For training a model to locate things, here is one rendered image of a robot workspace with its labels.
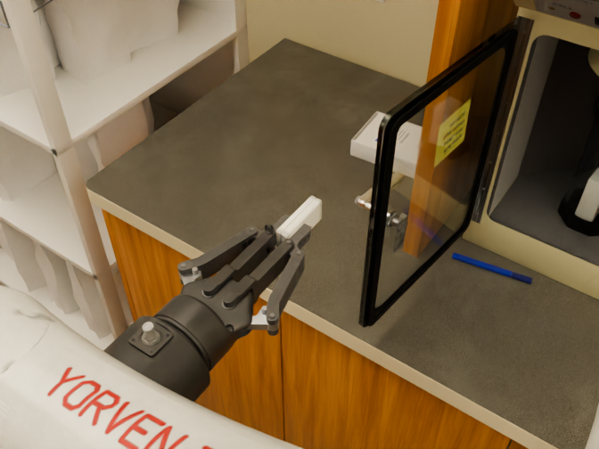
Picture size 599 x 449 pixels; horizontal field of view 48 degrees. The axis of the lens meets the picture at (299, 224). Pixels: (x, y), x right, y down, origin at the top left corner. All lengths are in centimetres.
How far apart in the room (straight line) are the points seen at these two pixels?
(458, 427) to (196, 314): 67
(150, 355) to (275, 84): 112
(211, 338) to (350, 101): 103
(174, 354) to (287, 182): 80
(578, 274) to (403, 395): 36
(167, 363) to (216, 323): 6
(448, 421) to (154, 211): 66
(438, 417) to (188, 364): 68
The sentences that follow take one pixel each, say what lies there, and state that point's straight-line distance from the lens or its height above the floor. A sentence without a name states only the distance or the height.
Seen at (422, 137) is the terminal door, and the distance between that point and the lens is 87.
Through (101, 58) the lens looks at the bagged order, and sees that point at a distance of 174.
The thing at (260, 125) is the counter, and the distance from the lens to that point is 151.
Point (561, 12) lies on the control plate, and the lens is 94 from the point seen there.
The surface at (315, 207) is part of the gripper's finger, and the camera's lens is 76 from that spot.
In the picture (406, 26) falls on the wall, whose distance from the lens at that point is 164.
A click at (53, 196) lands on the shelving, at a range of 210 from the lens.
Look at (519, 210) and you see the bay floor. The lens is 125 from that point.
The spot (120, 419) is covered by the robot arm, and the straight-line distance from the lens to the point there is 37.
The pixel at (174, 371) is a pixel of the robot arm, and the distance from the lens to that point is 61.
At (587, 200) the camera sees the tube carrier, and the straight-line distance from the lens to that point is 120.
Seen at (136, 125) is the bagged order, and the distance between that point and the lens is 186.
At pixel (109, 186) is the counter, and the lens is 140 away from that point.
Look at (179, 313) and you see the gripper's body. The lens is 64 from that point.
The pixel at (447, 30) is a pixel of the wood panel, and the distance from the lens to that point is 96.
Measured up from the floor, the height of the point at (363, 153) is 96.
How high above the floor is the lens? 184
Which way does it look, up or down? 45 degrees down
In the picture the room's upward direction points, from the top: straight up
